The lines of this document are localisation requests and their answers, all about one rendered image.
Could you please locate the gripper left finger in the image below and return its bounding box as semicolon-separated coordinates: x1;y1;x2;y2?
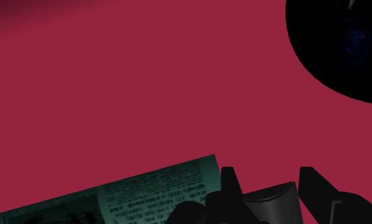
165;166;253;224

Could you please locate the black round object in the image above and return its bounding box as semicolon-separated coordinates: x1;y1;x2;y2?
285;0;372;106

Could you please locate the folded newspaper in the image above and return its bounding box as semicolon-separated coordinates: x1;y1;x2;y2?
0;154;222;224

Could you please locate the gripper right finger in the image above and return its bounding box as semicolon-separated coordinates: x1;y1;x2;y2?
298;166;372;224

